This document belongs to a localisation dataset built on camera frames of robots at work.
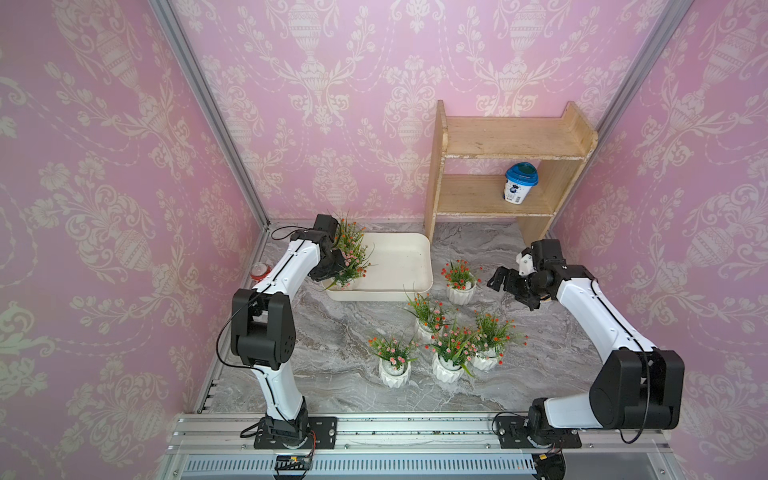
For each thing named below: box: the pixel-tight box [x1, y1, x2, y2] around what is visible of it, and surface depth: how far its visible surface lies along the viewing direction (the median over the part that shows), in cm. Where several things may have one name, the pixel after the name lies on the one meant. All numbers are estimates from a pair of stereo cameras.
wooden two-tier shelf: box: [424, 100, 599, 246], surface depth 89 cm
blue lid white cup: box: [504, 162, 539, 205], surface depth 94 cm
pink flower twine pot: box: [325, 228, 378, 290], surface depth 88 cm
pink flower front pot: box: [368, 337, 419, 389], surface depth 78 cm
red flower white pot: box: [440, 259, 483, 306], surface depth 91 cm
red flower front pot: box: [424, 321, 479, 383], surface depth 77 cm
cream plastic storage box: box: [321, 232, 433, 302], surface depth 107 cm
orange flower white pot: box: [332, 209, 375, 271], surface depth 89 cm
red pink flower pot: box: [402, 293, 450, 344], surface depth 85 cm
